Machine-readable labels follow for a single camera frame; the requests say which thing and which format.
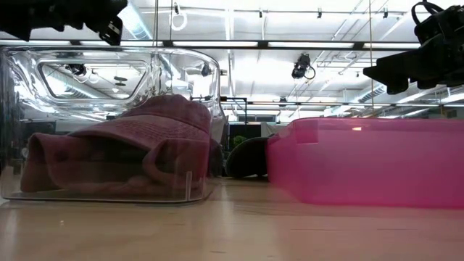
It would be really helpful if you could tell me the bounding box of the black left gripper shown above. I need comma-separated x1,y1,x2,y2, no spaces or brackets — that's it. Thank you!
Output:
0,0,128,46

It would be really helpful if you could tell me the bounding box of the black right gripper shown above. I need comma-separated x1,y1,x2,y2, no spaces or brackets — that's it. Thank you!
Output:
363,5,464,95

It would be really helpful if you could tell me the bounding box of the clear plastic bin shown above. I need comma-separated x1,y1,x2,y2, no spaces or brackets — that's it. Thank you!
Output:
0,45,228,204

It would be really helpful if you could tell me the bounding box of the pink-red plastic bin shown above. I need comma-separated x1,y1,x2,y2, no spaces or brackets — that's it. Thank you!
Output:
265,116,464,210

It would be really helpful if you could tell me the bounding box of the maroon baseball cap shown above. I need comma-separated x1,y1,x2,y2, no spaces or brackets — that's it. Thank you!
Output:
20,94,214,196

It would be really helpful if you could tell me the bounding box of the dark grey baseball cap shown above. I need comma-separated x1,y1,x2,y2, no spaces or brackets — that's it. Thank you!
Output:
224,136,272,179

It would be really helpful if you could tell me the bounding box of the black metal pipe stand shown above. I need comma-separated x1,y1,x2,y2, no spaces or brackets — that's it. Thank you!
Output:
219,96,249,126

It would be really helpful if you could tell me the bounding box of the silver spiral air duct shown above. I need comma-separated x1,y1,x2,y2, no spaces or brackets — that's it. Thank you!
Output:
117,3,153,40

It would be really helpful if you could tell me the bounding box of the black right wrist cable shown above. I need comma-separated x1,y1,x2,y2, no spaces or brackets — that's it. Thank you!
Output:
411,0,446,25

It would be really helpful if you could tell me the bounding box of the white hanging ring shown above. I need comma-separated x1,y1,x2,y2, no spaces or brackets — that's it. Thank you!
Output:
169,2,189,32

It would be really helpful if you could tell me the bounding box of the black ceiling light rail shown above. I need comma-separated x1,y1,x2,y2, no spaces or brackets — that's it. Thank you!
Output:
0,38,421,51

